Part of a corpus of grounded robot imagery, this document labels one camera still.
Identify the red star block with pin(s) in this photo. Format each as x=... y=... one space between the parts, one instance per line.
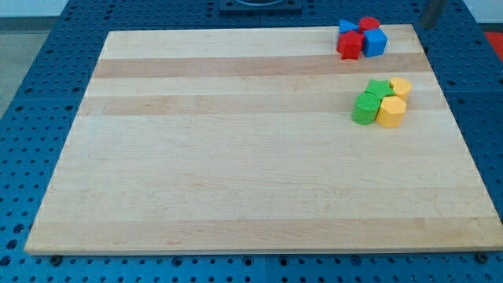
x=350 y=44

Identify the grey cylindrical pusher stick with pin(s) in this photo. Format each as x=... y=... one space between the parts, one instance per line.
x=431 y=13

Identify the yellow half-round block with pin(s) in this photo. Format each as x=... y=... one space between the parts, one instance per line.
x=401 y=87

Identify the green cylinder block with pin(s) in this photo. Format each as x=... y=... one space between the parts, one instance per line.
x=365 y=109

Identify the blue triangle block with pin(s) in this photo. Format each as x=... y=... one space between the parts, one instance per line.
x=346 y=26

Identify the yellow hexagon block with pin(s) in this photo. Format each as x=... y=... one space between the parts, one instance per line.
x=391 y=112

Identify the green star block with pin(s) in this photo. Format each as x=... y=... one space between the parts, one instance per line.
x=380 y=88

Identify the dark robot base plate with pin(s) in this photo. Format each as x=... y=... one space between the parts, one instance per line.
x=259 y=5

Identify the large wooden board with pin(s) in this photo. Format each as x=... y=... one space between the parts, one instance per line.
x=241 y=141

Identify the red object at edge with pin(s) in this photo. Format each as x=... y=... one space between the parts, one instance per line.
x=495 y=38

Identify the red cylinder block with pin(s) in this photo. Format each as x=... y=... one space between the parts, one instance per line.
x=368 y=23

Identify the blue cube block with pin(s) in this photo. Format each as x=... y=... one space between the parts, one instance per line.
x=375 y=42

